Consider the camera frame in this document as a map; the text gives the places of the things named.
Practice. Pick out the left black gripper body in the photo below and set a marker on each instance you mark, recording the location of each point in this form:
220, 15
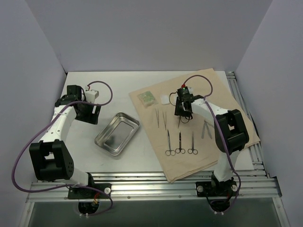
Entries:
89, 114

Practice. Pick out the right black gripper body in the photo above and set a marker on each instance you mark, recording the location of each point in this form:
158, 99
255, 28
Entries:
179, 109

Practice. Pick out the white gauze pad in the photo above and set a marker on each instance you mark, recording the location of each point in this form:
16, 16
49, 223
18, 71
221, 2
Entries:
164, 99
173, 100

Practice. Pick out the stainless steel tray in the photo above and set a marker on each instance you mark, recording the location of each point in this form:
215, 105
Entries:
117, 133

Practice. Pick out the green gauze packet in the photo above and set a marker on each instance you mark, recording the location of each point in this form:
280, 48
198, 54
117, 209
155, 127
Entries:
147, 98

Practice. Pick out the steel scissors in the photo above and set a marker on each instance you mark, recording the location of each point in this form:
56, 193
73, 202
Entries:
192, 150
180, 149
169, 151

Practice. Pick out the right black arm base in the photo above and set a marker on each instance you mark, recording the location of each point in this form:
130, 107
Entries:
216, 189

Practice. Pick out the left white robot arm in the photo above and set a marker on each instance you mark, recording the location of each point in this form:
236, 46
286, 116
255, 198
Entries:
50, 157

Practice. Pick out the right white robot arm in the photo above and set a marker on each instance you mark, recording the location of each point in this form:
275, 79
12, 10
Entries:
230, 131

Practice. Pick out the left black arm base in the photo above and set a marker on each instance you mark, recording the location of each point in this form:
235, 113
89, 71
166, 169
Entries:
76, 193

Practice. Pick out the beige cloth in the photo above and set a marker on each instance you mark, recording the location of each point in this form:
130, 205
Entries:
203, 82

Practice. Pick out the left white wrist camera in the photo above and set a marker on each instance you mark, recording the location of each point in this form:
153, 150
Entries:
91, 95

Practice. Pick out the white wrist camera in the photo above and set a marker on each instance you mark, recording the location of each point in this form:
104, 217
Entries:
190, 90
91, 95

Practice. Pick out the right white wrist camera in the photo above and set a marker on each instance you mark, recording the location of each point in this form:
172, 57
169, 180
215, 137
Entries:
190, 90

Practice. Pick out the right side aluminium rail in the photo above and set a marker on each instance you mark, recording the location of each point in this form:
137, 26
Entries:
251, 158

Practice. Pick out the aluminium rail frame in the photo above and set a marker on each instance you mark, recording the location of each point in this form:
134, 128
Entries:
148, 200

